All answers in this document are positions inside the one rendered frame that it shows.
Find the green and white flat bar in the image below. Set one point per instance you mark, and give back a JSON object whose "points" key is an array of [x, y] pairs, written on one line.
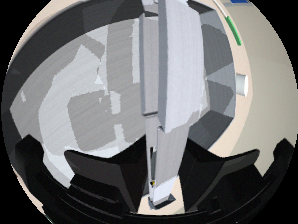
{"points": [[231, 25]]}

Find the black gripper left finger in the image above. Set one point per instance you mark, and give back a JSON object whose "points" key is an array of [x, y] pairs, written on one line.
{"points": [[127, 170]]}

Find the pale grey cylinder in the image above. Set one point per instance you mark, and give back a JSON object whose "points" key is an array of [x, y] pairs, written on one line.
{"points": [[241, 84]]}

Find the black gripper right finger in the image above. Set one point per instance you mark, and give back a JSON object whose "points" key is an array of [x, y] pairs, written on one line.
{"points": [[200, 171]]}

